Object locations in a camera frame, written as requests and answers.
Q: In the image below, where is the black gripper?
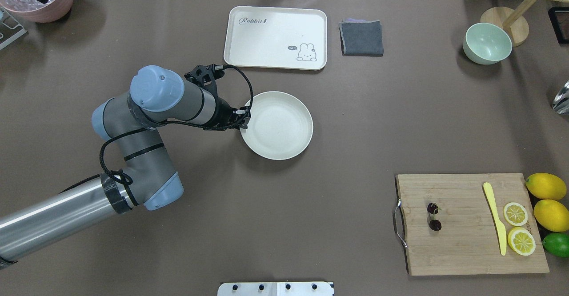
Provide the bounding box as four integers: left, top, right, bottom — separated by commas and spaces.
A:
209, 97, 250, 131

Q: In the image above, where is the cream rabbit tray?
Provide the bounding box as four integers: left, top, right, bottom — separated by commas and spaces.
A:
224, 6, 327, 71

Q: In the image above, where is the yellow plastic knife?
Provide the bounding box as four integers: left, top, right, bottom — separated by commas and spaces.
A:
482, 181, 508, 256

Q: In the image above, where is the green lime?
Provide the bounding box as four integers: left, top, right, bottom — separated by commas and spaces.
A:
542, 232, 569, 258

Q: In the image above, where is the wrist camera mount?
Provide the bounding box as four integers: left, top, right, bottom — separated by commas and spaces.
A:
184, 64, 225, 99

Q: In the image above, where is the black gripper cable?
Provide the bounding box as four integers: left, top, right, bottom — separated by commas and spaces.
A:
99, 65, 254, 186

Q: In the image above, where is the bamboo cutting board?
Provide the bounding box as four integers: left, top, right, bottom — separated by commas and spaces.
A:
393, 174, 549, 276

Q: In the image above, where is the cream round plate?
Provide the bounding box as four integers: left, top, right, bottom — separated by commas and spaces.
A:
240, 91, 313, 160

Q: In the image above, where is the clear glass cup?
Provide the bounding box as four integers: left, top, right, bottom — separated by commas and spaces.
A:
551, 80, 569, 116

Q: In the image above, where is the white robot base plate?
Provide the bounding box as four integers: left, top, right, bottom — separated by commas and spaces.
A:
217, 281, 335, 296

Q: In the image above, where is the wooden cup stand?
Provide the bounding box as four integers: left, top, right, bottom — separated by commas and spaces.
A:
480, 0, 568, 47

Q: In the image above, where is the lemon half lower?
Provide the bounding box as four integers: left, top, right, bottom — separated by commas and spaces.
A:
507, 227, 536, 256

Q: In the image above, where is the mint green bowl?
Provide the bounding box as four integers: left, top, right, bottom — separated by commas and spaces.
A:
462, 23, 513, 65

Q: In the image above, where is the lemon half upper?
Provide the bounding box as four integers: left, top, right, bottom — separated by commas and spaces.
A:
503, 202, 529, 227

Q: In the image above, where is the white cup rack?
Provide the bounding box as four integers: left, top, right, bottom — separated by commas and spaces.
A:
0, 7, 27, 50

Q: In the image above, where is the grey folded cloth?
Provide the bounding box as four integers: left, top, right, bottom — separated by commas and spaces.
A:
339, 18, 384, 57

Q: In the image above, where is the whole yellow lemon upper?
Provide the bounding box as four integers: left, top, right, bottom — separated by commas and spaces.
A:
525, 172, 567, 200

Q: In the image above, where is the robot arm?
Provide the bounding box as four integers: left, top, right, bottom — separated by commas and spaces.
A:
1, 64, 252, 269

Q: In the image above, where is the lemon half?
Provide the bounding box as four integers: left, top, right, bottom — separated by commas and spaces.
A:
503, 202, 529, 227
507, 227, 536, 256

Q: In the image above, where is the whole yellow lemon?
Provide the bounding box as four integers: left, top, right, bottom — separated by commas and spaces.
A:
533, 199, 569, 232
525, 172, 567, 200

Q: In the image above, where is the whole yellow lemon lower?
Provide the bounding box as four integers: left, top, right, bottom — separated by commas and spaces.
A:
533, 199, 569, 232

